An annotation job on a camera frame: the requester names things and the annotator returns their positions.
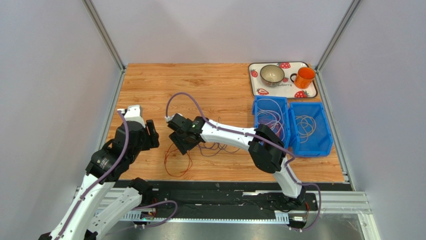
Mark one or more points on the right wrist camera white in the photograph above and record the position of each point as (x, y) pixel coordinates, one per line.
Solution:
(169, 118)

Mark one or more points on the aluminium frame post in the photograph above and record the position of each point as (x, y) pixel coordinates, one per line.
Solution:
(97, 20)
(342, 26)

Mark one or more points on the orange mug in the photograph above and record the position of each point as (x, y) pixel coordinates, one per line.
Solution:
(303, 78)

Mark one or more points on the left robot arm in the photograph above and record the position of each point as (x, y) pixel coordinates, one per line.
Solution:
(103, 171)

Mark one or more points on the right blue plastic bin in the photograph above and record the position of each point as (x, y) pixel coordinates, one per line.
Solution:
(310, 134)

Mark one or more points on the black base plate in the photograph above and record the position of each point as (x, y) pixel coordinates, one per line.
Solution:
(219, 199)

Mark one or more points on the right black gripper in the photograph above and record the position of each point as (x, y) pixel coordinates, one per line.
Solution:
(179, 133)

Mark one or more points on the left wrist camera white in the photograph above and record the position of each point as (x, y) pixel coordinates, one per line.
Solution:
(133, 113)

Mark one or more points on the left aluminium frame post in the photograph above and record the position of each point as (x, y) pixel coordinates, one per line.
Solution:
(97, 20)

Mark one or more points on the ceramic bowl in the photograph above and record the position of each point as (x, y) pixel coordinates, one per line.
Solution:
(271, 75)

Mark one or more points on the blue plastic bin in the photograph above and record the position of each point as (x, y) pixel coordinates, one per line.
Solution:
(310, 134)
(272, 111)

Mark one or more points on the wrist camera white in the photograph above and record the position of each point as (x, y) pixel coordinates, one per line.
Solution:
(133, 113)
(169, 118)

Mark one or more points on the slotted cable duct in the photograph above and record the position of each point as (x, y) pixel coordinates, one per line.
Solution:
(137, 216)

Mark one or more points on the right aluminium frame post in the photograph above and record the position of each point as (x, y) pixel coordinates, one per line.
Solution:
(342, 26)

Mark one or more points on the left blue plastic bin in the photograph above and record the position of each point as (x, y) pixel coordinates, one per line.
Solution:
(272, 111)

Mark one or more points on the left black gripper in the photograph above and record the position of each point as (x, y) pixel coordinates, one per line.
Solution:
(152, 139)

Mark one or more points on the strawberry print tray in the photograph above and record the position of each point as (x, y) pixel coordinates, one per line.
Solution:
(286, 87)

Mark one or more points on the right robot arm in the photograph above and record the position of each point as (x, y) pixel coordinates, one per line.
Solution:
(266, 149)

